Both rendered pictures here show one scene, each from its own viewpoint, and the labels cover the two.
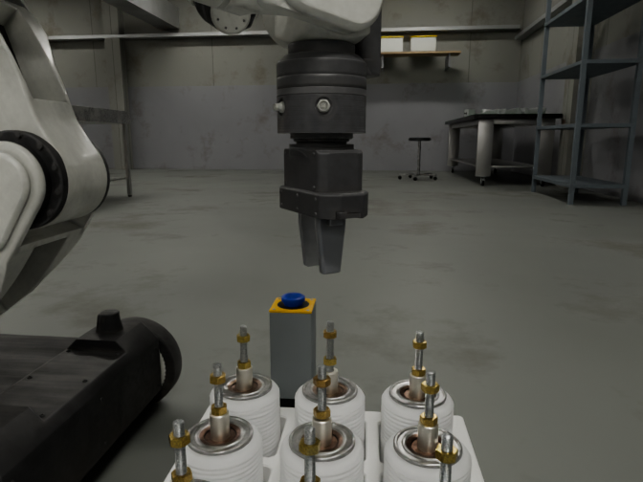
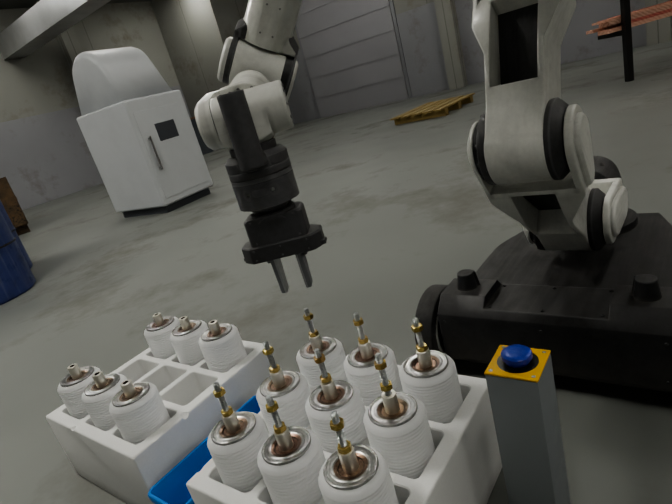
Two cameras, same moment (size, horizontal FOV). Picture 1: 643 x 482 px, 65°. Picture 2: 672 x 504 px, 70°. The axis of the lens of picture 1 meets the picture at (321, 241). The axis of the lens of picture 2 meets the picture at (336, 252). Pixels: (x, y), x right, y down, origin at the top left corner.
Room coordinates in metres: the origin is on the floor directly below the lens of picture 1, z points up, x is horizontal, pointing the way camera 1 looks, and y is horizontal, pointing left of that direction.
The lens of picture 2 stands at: (0.97, -0.52, 0.73)
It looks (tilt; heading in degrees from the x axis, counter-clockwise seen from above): 19 degrees down; 125
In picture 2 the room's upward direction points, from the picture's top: 16 degrees counter-clockwise
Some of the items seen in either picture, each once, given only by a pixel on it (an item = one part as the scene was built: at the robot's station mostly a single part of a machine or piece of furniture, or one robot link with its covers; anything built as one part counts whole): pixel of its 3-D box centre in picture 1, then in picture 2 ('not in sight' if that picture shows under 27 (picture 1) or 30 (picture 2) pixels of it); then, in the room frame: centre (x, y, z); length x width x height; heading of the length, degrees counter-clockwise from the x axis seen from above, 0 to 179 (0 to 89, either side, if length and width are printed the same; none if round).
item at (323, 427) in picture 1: (321, 430); (329, 389); (0.52, 0.00, 0.26); 0.02 x 0.02 x 0.03
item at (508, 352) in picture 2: (293, 300); (517, 357); (0.81, 0.05, 0.32); 0.04 x 0.04 x 0.02
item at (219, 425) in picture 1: (219, 425); (365, 349); (0.53, 0.12, 0.26); 0.02 x 0.02 x 0.03
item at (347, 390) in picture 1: (329, 390); (392, 409); (0.63, -0.01, 0.25); 0.08 x 0.08 x 0.01
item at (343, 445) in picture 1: (321, 440); (331, 395); (0.52, 0.00, 0.25); 0.08 x 0.08 x 0.01
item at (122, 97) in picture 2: not in sight; (139, 131); (-3.13, 2.68, 0.76); 0.88 x 0.70 x 1.53; 174
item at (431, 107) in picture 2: not in sight; (434, 109); (-1.33, 5.81, 0.05); 1.12 x 0.76 x 0.10; 82
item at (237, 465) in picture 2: not in sight; (251, 470); (0.39, -0.11, 0.16); 0.10 x 0.10 x 0.18
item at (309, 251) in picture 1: (311, 236); (306, 265); (0.54, 0.01, 0.48); 0.03 x 0.02 x 0.06; 119
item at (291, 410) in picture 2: not in sight; (294, 424); (0.40, 0.01, 0.16); 0.10 x 0.10 x 0.18
